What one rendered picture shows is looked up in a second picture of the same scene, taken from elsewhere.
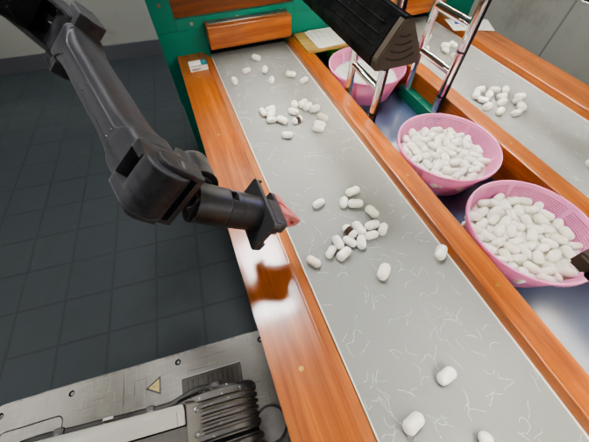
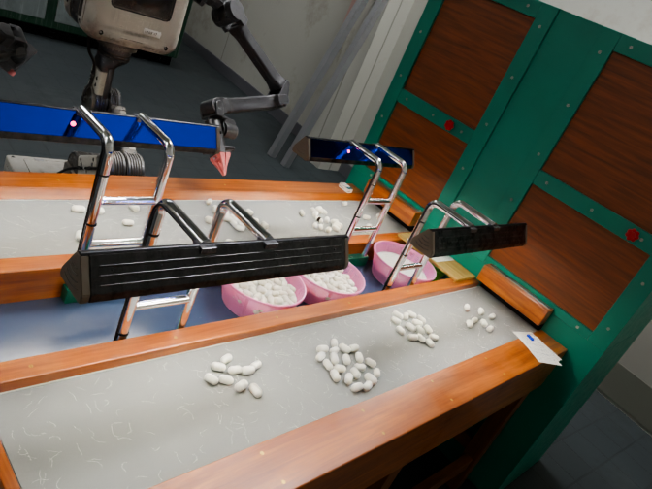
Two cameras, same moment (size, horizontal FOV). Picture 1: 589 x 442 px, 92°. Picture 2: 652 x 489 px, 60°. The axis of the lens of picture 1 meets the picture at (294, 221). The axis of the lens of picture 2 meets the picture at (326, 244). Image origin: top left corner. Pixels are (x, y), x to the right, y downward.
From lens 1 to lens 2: 1.87 m
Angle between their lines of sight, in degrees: 52
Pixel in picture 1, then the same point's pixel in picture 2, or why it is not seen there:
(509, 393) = not seen: hidden behind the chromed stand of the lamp
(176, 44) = (357, 178)
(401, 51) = (301, 148)
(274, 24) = (403, 210)
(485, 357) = (169, 240)
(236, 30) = (381, 192)
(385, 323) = not seen: hidden behind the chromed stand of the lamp
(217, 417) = (132, 156)
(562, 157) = (356, 339)
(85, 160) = not seen: hidden behind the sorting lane
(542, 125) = (395, 344)
